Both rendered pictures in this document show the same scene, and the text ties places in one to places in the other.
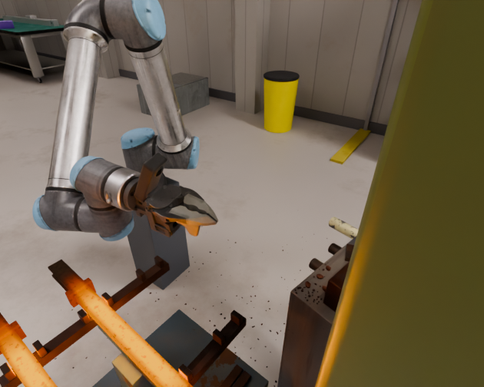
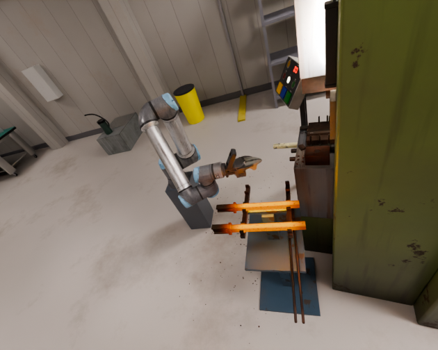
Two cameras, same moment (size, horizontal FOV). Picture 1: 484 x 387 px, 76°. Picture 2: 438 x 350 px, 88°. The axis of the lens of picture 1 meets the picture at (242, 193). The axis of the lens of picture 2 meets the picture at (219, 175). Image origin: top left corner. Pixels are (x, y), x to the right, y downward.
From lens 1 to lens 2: 0.71 m
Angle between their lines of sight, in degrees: 11
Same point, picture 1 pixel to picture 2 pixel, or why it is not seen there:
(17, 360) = (242, 227)
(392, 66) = (239, 54)
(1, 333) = (229, 226)
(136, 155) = not seen: hidden behind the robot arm
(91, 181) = (206, 174)
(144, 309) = (210, 240)
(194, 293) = (226, 219)
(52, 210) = (190, 197)
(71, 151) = (180, 172)
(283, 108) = (195, 107)
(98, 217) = (210, 188)
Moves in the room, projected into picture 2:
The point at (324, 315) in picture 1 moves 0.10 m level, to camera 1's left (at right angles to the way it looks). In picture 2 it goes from (309, 167) to (294, 177)
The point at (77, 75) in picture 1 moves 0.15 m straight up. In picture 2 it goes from (161, 142) to (148, 119)
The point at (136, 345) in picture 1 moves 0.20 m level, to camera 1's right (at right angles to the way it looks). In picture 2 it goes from (269, 204) to (301, 182)
